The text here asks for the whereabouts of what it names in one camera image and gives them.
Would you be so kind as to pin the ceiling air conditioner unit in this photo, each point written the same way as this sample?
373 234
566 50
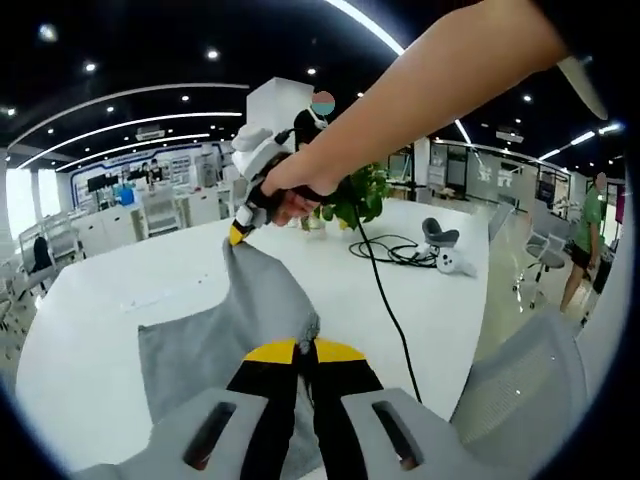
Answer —
150 133

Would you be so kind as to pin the grey swivel office chair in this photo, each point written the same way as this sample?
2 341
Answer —
547 257

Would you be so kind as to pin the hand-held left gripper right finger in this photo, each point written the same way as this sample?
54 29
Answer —
430 440

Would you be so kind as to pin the grey towel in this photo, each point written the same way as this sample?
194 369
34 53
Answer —
250 300

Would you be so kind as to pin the blue water bottle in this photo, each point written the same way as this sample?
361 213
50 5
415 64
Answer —
127 194

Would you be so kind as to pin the white power strip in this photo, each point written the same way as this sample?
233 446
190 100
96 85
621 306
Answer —
165 292

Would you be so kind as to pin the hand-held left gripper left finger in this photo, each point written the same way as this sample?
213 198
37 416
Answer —
175 450

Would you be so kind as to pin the green potted plant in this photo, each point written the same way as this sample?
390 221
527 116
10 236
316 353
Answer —
367 192

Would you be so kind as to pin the white mesh office chair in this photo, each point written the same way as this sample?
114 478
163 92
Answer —
161 215

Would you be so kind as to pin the grey mesh chair back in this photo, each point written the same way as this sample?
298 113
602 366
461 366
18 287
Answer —
530 375

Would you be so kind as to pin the person's right hand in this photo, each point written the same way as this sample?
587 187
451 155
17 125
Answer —
300 175

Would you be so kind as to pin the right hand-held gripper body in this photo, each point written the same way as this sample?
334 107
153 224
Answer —
255 155

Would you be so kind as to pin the white square column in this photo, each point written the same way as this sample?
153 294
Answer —
275 100

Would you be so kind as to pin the white handheld controller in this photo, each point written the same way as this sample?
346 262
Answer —
452 262

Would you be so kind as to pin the white VR headset device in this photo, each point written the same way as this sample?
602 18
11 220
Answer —
440 234

